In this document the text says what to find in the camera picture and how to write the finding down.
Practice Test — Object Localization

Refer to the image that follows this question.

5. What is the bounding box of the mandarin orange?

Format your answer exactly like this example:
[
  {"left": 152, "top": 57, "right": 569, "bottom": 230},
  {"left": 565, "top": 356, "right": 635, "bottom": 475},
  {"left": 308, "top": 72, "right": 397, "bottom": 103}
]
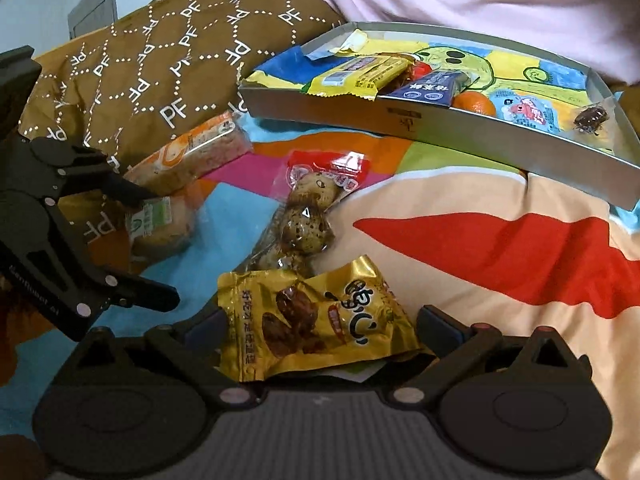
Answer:
[{"left": 452, "top": 91, "right": 498, "bottom": 118}]

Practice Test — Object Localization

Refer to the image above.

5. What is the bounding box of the gold snack packet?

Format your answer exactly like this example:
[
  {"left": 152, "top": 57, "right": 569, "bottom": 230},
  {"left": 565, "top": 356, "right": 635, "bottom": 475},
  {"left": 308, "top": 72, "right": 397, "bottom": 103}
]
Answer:
[{"left": 216, "top": 254, "right": 436, "bottom": 383}]

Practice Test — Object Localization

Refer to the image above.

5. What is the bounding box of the dark wrapped snack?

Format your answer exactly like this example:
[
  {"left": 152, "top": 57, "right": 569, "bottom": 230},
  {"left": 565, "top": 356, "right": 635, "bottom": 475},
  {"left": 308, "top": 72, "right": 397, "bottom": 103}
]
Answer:
[{"left": 572, "top": 102, "right": 613, "bottom": 136}]

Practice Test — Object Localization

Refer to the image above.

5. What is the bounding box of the grey shallow cardboard box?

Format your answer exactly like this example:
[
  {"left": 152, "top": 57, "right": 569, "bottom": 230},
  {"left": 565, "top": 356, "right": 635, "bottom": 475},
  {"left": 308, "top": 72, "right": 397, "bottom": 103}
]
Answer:
[{"left": 237, "top": 21, "right": 640, "bottom": 213}]

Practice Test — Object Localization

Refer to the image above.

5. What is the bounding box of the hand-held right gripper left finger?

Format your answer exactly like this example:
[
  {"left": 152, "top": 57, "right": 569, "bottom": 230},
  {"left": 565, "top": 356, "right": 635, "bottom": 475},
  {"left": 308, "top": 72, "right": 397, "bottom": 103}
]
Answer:
[{"left": 74, "top": 306, "right": 253, "bottom": 407}]

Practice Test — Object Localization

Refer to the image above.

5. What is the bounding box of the orange white cracker packet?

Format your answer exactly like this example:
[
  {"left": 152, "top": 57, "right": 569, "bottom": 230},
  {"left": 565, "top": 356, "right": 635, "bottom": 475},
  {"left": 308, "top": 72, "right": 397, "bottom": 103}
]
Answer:
[{"left": 122, "top": 110, "right": 253, "bottom": 196}]

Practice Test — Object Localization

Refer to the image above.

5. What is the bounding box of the dark blue snack packet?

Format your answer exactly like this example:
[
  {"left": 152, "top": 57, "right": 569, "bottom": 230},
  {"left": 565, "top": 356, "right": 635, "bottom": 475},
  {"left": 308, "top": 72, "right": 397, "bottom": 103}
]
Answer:
[{"left": 385, "top": 69, "right": 481, "bottom": 108}]

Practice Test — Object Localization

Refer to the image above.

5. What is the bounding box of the brown patterned pillow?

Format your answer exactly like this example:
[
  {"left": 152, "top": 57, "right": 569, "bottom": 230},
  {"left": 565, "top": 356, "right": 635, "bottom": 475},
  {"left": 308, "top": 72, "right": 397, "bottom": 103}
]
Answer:
[{"left": 17, "top": 0, "right": 346, "bottom": 266}]

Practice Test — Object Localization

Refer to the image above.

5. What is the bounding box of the green label bun packet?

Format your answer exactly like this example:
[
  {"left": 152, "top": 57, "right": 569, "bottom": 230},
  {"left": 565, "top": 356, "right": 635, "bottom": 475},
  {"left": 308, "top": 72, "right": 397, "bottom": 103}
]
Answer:
[{"left": 125, "top": 195, "right": 201, "bottom": 261}]

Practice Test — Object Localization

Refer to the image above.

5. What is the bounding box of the colourful patchwork blanket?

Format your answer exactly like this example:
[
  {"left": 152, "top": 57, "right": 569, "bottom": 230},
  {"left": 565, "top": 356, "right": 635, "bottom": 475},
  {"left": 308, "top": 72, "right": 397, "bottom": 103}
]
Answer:
[{"left": 0, "top": 125, "right": 640, "bottom": 480}]

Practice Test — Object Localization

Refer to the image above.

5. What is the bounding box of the quail egg packet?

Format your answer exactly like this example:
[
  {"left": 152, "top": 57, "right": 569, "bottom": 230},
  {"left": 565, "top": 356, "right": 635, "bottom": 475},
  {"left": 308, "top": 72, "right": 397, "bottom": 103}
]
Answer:
[{"left": 247, "top": 149, "right": 373, "bottom": 273}]

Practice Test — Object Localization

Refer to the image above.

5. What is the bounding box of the red snack packet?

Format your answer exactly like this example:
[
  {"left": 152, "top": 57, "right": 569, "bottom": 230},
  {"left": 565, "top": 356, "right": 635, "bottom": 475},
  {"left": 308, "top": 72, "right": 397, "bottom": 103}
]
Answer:
[{"left": 400, "top": 60, "right": 436, "bottom": 83}]

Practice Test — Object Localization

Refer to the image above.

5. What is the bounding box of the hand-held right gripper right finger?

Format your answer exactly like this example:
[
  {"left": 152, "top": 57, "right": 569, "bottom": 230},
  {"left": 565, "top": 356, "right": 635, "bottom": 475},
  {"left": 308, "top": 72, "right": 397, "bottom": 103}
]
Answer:
[{"left": 388, "top": 304, "right": 594, "bottom": 407}]

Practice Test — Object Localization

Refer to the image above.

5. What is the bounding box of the yellow snack packet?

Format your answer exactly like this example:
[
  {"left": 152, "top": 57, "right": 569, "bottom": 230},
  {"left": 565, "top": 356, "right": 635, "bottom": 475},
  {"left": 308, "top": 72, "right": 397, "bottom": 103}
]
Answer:
[{"left": 300, "top": 52, "right": 416, "bottom": 101}]

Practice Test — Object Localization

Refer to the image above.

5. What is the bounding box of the grey door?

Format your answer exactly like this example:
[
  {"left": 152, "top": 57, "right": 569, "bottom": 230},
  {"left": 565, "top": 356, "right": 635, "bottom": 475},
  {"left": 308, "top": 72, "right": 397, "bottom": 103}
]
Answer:
[{"left": 67, "top": 0, "right": 118, "bottom": 41}]

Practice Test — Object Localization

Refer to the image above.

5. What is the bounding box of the light blue snack packet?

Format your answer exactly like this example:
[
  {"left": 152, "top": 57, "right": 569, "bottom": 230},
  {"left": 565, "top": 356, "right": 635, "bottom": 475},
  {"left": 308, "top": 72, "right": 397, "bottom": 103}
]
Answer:
[{"left": 487, "top": 87, "right": 561, "bottom": 136}]

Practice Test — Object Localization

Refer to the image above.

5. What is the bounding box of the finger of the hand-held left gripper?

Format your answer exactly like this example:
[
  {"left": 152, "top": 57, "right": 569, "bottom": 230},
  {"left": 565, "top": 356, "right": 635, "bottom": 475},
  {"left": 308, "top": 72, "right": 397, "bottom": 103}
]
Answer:
[
  {"left": 29, "top": 199, "right": 182, "bottom": 322},
  {"left": 22, "top": 136, "right": 157, "bottom": 207}
]

